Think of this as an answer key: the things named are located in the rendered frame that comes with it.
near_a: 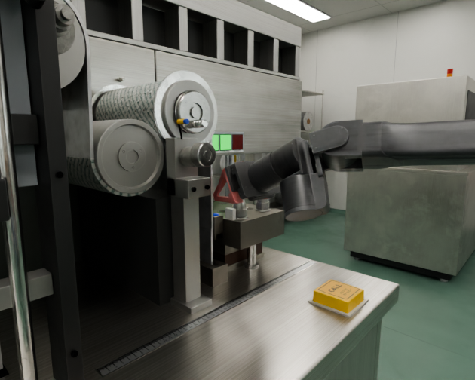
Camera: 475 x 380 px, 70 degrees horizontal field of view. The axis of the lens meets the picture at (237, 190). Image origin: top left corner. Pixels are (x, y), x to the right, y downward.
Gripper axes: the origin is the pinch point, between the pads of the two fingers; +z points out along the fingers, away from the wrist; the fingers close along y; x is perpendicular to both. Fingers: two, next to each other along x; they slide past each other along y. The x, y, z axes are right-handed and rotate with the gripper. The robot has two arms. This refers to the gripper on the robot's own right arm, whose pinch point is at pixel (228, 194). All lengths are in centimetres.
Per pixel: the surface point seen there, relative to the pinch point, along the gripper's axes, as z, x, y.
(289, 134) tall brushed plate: 28, 31, 72
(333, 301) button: -10.2, -24.7, 7.2
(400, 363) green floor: 53, -90, 137
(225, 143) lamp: 28, 26, 34
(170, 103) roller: -5.5, 15.8, -12.1
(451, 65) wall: 14, 131, 437
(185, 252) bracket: 2.8, -8.6, -11.5
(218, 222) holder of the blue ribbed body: 6.8, -3.9, 1.4
